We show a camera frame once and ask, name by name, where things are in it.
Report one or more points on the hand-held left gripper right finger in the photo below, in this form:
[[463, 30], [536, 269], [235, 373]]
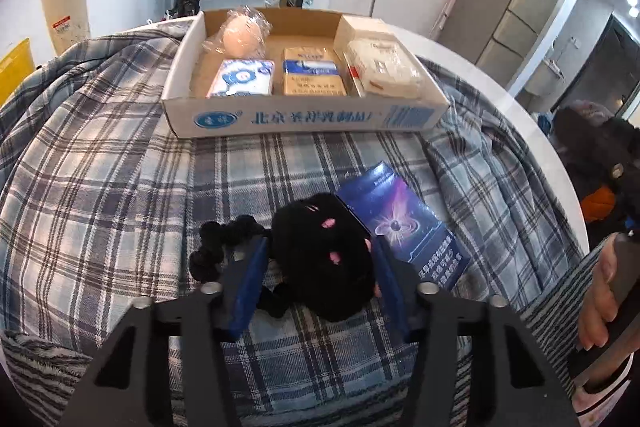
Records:
[[395, 292]]

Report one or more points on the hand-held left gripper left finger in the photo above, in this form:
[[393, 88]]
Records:
[[247, 287]]

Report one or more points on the black plush toy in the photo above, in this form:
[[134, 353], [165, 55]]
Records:
[[320, 267]]

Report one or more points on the shallow cardboard box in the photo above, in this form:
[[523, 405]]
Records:
[[300, 119]]

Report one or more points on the pink makeup sponge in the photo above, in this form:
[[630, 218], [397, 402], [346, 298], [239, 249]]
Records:
[[241, 36]]

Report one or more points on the person's right hand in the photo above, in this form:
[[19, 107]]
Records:
[[595, 302]]

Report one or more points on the dark blue galaxy box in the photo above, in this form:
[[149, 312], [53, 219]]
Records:
[[400, 217]]

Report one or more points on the orange cloth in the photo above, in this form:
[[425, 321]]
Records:
[[597, 204]]

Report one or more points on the dark clothing pile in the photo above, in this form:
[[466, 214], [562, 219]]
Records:
[[595, 147]]

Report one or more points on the blue bag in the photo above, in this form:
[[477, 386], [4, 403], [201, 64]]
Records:
[[545, 125]]

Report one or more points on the plaid blanket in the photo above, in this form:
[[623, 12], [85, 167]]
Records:
[[110, 157]]

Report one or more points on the blue and white packet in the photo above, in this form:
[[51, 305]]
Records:
[[241, 78]]

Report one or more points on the gold box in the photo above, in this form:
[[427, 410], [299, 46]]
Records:
[[312, 84]]

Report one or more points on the white wash basin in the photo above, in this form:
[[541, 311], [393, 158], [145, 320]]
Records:
[[547, 79]]

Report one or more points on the cotton pads packet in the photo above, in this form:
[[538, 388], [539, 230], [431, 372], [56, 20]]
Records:
[[385, 69]]

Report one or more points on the pink stick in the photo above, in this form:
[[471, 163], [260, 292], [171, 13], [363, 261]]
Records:
[[444, 14]]

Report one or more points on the yellow plastic basket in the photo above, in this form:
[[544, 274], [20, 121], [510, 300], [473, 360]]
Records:
[[15, 72]]

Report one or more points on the white wall outlet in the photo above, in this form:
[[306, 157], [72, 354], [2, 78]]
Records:
[[572, 43]]

